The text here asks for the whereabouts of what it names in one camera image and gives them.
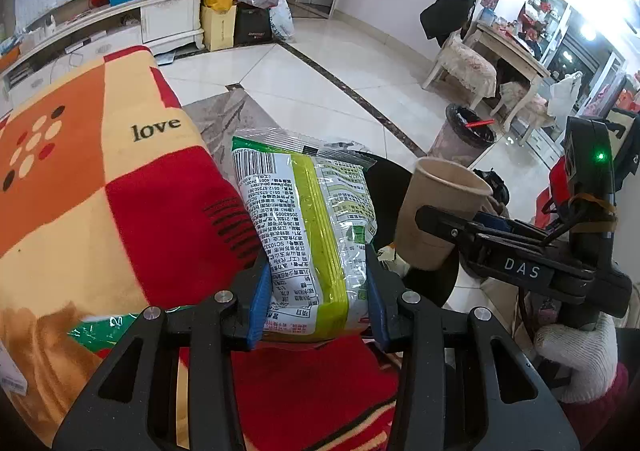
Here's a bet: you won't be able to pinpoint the brown paper cup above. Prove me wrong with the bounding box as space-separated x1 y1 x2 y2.
394 157 492 271

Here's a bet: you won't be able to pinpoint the white blue medicine box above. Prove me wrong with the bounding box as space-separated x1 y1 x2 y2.
0 343 28 397

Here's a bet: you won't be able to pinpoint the green white snack bag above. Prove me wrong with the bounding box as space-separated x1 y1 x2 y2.
231 128 378 343

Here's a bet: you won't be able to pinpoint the white gloved right hand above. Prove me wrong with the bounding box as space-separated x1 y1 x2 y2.
535 313 618 403

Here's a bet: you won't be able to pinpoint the green red torn wrapper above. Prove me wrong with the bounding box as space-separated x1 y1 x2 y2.
66 306 193 357

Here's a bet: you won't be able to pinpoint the black boots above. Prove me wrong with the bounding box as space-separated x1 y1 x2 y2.
473 169 510 206

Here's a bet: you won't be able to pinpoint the grey patterned waste basket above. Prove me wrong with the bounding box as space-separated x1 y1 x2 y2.
426 103 497 167

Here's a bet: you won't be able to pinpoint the orange red patterned blanket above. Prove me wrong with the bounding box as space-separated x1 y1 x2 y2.
1 46 398 450

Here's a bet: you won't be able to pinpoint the white console table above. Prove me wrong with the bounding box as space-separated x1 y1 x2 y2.
464 21 551 131

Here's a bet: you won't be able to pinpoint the white floral chair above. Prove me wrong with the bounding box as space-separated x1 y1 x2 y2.
421 30 497 110

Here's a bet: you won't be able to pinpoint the grey floor rug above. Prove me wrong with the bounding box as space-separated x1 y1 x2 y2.
183 88 277 180

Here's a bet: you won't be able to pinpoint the black jacket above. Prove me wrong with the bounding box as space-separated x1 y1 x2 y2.
420 0 476 47

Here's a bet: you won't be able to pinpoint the cream paper shopping bag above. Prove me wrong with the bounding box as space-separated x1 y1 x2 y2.
201 6 236 52

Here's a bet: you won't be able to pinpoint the white TV cabinet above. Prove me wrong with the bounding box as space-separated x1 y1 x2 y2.
1 0 204 115

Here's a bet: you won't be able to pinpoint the black shopping bag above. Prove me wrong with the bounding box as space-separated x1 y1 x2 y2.
234 3 272 46

